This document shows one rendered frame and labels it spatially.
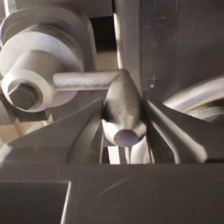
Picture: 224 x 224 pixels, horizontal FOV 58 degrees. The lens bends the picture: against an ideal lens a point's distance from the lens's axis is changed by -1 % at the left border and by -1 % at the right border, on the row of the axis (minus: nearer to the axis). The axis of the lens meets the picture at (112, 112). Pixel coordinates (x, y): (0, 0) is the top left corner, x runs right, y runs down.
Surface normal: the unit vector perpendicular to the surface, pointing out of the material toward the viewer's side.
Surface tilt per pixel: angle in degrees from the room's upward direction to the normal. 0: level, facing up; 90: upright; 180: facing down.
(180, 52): 90
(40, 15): 90
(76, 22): 90
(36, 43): 90
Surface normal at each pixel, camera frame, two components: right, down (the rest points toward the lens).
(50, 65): 0.72, -0.50
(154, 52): -0.02, 0.58
